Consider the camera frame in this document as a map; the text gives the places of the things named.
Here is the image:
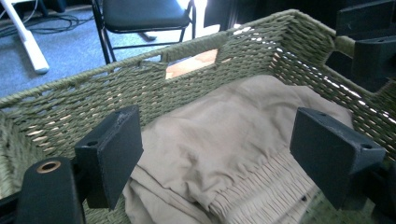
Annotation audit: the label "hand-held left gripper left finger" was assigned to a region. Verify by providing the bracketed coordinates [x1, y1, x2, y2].
[74, 105, 145, 211]

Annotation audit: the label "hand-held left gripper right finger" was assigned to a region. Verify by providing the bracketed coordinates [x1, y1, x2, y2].
[289, 106, 387, 212]

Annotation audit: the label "green woven basket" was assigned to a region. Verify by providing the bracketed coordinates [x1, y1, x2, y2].
[0, 8, 396, 224]

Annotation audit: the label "khaki pants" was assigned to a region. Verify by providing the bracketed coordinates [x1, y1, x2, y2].
[122, 74, 355, 224]

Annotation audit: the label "white table leg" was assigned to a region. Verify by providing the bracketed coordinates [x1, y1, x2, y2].
[0, 0, 50, 76]

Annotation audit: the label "black folding chair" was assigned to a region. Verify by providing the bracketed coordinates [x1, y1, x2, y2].
[91, 0, 198, 65]

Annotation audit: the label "black floor cables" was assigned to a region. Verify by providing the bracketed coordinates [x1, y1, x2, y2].
[0, 11, 95, 35]

